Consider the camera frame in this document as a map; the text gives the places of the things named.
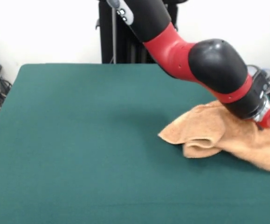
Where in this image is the tan terry towel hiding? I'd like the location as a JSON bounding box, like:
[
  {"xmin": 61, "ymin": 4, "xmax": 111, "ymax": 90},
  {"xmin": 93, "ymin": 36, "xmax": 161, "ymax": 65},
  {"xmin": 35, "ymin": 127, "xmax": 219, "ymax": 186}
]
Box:
[{"xmin": 158, "ymin": 100, "xmax": 270, "ymax": 175}]

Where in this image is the dark green table cloth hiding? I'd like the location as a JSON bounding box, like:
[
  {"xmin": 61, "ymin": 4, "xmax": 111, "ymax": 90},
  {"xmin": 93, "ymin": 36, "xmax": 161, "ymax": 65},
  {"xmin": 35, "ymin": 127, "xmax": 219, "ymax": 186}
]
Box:
[{"xmin": 0, "ymin": 63, "xmax": 270, "ymax": 224}]

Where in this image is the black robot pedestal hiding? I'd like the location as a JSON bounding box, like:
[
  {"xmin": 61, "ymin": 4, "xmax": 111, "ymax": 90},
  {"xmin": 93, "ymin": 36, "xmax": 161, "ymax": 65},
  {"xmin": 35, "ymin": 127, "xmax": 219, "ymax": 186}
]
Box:
[{"xmin": 95, "ymin": 0, "xmax": 189, "ymax": 64}]

